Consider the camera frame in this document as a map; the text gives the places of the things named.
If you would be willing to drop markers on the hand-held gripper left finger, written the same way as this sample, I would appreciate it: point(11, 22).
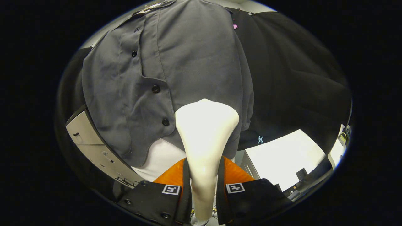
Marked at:
point(187, 194)

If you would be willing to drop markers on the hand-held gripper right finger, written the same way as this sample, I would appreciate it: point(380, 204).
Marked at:
point(220, 194)

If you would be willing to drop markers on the white undershirt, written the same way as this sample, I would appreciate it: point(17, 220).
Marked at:
point(160, 157)

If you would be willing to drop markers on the white garment steamer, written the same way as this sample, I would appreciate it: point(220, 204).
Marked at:
point(205, 141)

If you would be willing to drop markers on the grey button shirt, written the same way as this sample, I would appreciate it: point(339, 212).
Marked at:
point(194, 56)

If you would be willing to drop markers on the light blue clip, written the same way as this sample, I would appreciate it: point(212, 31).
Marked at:
point(260, 139)

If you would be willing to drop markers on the small black box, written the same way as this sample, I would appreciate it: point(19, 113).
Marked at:
point(301, 174)

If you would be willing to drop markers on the grey drawer cabinet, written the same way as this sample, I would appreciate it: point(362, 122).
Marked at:
point(84, 135)

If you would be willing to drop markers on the black backdrop cloth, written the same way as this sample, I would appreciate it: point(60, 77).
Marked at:
point(292, 78)

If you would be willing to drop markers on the cream mannequin torso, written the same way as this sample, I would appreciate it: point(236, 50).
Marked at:
point(150, 7)

